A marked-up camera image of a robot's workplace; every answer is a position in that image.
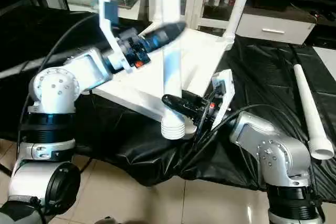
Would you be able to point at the black work mat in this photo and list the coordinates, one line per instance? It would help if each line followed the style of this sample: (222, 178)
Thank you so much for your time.
(131, 142)

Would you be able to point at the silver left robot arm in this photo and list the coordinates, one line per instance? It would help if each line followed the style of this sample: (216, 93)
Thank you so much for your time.
(57, 90)

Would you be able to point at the white plastic table top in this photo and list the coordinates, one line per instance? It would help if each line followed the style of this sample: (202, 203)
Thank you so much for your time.
(136, 87)

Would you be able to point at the white glass door cabinet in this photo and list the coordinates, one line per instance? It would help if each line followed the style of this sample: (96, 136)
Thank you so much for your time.
(199, 6)

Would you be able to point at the white drawer unit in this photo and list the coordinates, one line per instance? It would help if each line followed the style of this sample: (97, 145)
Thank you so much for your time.
(275, 27)

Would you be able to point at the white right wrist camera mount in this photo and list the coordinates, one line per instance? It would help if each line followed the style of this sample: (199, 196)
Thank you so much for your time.
(225, 90)

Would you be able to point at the black stand leg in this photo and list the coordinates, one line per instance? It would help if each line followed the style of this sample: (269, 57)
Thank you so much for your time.
(5, 169)

